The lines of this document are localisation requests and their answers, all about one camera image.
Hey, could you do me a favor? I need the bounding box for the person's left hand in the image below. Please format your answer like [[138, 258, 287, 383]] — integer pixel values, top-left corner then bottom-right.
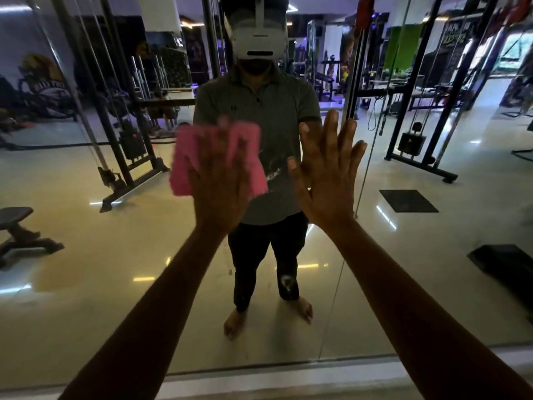
[[185, 116, 255, 236]]

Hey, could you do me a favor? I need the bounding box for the person's right hand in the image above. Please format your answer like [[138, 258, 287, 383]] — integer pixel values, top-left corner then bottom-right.
[[287, 110, 369, 236]]

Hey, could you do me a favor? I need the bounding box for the pink cloth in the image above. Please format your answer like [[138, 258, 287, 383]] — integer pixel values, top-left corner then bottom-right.
[[169, 122, 269, 197]]

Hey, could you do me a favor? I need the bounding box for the large wall mirror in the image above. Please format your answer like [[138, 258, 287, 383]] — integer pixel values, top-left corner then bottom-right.
[[0, 0, 533, 390]]

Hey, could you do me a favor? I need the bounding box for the person's right forearm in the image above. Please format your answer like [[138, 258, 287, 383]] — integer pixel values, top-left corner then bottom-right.
[[329, 219, 533, 400]]

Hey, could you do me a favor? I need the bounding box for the person's left forearm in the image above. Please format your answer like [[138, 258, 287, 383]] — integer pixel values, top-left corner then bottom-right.
[[58, 223, 228, 400]]

